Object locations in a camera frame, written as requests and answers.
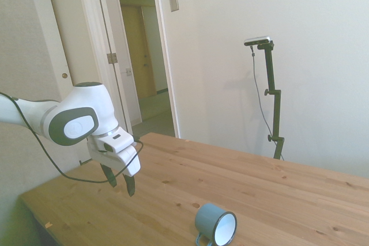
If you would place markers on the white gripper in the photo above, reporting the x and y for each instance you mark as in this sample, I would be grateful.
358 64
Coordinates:
124 161

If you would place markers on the blue enamel mug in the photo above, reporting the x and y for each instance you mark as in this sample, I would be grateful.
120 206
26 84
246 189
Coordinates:
210 218

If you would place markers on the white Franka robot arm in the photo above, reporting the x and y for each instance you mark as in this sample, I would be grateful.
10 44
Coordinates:
75 105

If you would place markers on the brass door knob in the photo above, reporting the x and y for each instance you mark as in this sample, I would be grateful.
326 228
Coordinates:
64 75

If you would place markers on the metal door hinge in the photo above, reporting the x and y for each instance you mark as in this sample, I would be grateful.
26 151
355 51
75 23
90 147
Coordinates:
112 58

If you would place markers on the yellow wooden hallway door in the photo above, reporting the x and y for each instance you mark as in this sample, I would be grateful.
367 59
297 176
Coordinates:
135 50

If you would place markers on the white open door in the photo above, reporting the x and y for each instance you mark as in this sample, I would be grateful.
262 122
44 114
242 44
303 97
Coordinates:
86 27

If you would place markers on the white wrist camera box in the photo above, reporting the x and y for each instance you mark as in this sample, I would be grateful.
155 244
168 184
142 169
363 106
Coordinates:
118 139

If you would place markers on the white door frame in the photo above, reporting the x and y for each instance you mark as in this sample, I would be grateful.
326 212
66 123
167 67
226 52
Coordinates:
164 56

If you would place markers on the black camera stand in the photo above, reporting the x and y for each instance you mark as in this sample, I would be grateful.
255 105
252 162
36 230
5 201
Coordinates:
275 105

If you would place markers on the beige wall switch plate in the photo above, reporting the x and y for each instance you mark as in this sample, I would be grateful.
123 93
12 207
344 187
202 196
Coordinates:
173 1

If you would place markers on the silver camera on stand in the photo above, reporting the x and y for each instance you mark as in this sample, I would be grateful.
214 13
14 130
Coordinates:
258 40

